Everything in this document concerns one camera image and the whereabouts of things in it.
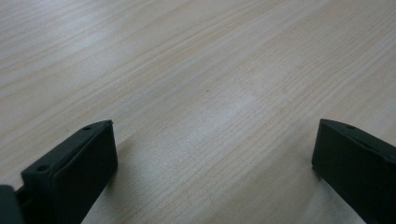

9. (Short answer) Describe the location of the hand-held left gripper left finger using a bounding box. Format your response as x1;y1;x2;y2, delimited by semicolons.
15;119;119;224

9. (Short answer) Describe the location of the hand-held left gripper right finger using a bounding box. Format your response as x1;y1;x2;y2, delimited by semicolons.
311;118;396;224

